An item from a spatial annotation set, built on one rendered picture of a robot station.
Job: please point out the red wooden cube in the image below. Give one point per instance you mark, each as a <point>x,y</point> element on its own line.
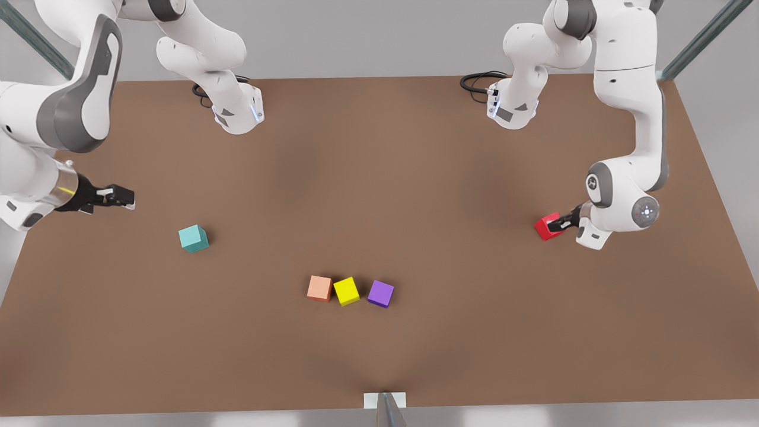
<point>542,228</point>

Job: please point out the purple wooden cube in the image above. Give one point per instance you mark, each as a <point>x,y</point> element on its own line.
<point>380,293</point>

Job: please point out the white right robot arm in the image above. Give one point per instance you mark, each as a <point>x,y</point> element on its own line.
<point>35,107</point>

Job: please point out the silver frame foot plate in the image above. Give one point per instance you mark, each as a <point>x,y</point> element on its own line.
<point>369,400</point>

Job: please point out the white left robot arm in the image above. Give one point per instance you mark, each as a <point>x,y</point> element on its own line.
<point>628,89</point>

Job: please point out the yellow wooden cube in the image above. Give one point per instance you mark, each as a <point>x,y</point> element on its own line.
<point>346,291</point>

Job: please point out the orange wooden cube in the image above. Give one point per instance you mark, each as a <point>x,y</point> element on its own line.
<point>319,287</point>

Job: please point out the silver frame post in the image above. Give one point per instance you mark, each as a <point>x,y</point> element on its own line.
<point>702,38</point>
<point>389,414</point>
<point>35,41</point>

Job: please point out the teal blue wooden cube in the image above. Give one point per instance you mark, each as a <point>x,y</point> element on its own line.
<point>193,238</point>

